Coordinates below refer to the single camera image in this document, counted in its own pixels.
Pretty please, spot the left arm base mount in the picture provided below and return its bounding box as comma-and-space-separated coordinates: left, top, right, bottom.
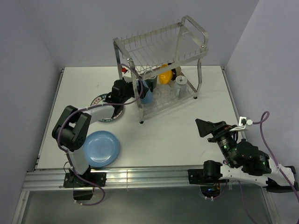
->
63, 169, 107, 206

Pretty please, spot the brown and black bowl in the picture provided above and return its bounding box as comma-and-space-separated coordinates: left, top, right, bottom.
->
171, 66, 182, 81

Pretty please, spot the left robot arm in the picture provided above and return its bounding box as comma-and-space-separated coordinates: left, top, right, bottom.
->
51, 79, 147, 186

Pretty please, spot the clear drinking glass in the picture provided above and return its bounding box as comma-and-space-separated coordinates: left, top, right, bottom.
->
157, 84, 173, 104

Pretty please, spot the blue plastic cup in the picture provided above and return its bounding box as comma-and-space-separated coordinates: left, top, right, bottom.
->
136, 80, 153, 105

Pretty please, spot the orange bowl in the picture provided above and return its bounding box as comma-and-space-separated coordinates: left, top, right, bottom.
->
158, 70, 173, 84

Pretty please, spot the grey ceramic cup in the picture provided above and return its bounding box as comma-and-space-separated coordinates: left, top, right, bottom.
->
173, 75, 188, 98

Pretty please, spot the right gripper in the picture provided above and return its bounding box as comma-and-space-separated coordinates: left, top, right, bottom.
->
193, 118, 236, 167

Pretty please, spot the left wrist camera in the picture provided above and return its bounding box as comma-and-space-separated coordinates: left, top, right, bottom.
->
121, 67, 132, 82

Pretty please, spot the dark green mug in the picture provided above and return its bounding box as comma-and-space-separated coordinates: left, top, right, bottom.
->
145, 76, 157, 92

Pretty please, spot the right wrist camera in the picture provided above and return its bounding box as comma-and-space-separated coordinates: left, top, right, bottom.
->
230, 116, 253, 132

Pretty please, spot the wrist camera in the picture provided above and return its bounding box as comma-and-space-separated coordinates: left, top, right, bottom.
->
230, 116, 253, 132
121, 67, 132, 82

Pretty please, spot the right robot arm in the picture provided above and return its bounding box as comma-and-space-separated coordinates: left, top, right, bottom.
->
189, 117, 299, 193

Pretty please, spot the blue plate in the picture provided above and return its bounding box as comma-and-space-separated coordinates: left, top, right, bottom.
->
83, 131, 121, 168

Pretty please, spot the steel two-tier dish rack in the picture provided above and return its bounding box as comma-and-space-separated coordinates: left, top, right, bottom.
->
113, 15, 209, 123

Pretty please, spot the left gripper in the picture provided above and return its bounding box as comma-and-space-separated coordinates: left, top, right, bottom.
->
121, 79, 148, 104

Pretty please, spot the white plate green rim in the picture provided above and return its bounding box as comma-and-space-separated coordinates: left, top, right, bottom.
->
88, 93, 124, 123

